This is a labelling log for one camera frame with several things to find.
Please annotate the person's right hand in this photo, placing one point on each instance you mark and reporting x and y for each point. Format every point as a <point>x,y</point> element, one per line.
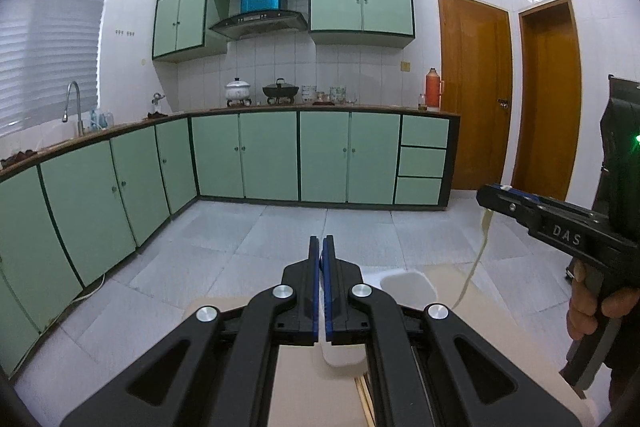
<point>582,302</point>

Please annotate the black range hood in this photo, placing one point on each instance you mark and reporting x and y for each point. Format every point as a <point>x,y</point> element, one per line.
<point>260,24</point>

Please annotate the white cooking pot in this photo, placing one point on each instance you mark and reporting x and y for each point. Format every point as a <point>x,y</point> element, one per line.
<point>237,89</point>

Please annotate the steel kitchen faucet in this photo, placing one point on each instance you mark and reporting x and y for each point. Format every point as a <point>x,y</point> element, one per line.
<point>79,117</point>

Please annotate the black wok with lid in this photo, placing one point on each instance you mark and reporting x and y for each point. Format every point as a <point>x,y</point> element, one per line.
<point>280,90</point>

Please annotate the brown wooden door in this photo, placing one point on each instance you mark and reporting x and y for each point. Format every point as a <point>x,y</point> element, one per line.
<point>475,107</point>
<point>547,107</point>

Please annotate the orange thermos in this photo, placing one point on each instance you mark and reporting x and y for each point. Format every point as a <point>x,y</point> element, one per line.
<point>433,92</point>

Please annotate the small glass jar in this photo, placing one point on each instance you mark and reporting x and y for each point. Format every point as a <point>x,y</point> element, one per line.
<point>422,103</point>

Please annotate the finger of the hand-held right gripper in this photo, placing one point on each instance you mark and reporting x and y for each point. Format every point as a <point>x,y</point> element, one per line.
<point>505,203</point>

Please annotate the white window blinds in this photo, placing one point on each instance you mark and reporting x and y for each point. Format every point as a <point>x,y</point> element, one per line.
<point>50,32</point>

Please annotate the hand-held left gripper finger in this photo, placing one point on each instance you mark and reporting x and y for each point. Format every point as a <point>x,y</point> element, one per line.
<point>327,297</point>
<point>315,307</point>

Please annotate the clear bottles by sink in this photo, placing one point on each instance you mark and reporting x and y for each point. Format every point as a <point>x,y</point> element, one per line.
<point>101,119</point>

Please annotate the green lower kitchen cabinets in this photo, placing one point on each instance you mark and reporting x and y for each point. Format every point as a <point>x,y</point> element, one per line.
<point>270,157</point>

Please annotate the steel kettle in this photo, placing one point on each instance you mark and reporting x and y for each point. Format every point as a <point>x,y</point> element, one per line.
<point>158,103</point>

